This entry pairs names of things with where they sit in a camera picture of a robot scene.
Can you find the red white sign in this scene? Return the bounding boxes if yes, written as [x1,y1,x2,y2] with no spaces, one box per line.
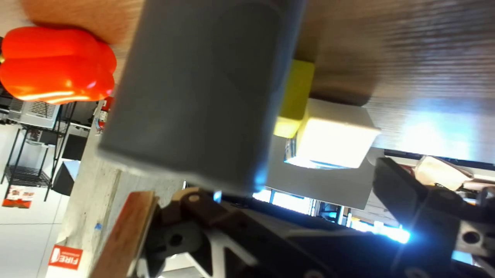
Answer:
[47,244,84,270]
[0,185,36,210]

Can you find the black metal rack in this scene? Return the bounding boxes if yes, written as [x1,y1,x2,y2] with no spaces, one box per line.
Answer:
[0,99,98,202]

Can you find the yellow rectangular block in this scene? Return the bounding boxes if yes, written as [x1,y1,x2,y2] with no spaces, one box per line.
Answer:
[272,59,383,171]

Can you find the red toy bell pepper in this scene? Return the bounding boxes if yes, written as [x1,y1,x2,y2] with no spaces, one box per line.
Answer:
[0,25,118,106]

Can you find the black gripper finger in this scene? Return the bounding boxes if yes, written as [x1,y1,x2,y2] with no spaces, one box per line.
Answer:
[371,156,431,230]

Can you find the grey cylinder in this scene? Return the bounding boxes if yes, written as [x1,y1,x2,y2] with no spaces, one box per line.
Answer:
[97,0,307,194]

